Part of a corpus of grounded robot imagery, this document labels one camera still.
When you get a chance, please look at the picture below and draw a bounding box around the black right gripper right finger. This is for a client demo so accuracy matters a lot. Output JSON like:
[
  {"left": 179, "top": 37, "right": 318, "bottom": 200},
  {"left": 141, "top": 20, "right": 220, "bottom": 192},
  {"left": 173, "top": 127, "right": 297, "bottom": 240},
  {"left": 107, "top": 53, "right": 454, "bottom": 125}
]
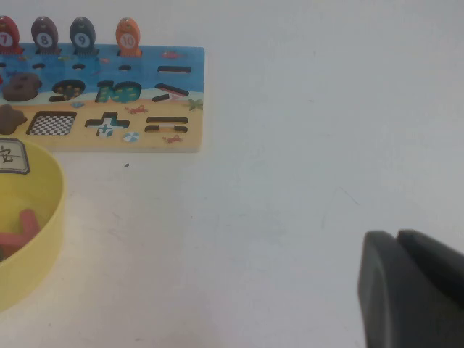
[{"left": 397, "top": 228, "right": 464, "bottom": 315}]

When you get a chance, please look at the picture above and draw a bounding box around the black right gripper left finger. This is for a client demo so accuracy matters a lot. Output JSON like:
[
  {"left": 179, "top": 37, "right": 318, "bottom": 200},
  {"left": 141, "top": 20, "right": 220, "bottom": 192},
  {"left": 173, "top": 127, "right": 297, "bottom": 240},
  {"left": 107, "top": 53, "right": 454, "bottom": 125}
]
[{"left": 357, "top": 230, "right": 464, "bottom": 348}]

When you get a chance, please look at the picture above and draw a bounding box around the yellow plastic bowl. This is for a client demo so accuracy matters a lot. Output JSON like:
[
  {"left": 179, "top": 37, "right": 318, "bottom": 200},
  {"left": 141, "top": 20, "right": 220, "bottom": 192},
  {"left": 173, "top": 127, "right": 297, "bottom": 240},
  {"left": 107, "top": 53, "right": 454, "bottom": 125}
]
[{"left": 0, "top": 136, "right": 67, "bottom": 313}]

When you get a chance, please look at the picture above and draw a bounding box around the colourful wooden puzzle board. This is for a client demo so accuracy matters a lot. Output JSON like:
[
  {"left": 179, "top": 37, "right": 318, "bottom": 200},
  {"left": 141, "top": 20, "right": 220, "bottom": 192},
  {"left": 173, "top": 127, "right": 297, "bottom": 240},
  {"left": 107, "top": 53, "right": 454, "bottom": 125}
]
[{"left": 0, "top": 43, "right": 206, "bottom": 153}]

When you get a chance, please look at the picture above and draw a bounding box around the pink greater-than sign piece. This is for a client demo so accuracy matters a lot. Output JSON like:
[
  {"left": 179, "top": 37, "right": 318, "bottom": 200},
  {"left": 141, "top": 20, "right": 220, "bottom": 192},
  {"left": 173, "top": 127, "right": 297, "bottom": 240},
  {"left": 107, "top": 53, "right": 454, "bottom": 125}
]
[{"left": 0, "top": 208, "right": 41, "bottom": 248}]

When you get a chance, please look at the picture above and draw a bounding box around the orange fish piece ten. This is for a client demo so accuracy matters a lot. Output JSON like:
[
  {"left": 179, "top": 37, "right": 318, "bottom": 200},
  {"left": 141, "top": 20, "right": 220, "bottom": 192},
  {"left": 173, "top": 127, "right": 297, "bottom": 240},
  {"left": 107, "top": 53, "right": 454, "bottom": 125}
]
[{"left": 115, "top": 17, "right": 143, "bottom": 58}]

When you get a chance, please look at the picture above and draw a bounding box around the dark grey fish piece nine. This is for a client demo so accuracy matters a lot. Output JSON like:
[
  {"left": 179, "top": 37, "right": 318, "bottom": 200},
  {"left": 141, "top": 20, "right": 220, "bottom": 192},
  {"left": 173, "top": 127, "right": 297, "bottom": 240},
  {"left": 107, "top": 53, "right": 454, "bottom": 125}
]
[{"left": 68, "top": 16, "right": 99, "bottom": 56}]

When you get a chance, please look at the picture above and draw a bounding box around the brown star piece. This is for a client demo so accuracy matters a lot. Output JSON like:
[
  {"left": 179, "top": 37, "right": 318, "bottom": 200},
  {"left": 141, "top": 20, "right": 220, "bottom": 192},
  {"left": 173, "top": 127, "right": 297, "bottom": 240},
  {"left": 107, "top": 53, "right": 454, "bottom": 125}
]
[{"left": 0, "top": 104, "right": 28, "bottom": 136}]

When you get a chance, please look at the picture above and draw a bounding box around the brown number eight piece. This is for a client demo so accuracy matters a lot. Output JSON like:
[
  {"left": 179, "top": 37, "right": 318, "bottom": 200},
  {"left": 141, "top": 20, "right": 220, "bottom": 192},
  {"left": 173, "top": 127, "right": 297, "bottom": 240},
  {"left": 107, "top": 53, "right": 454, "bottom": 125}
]
[{"left": 1, "top": 72, "right": 43, "bottom": 102}]

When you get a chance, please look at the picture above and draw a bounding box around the red fish piece seven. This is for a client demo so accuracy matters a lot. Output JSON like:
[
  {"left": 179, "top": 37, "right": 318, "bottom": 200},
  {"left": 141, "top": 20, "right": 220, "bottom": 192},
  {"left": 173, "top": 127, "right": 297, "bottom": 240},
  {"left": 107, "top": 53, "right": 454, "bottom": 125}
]
[{"left": 0, "top": 14, "right": 21, "bottom": 55}]

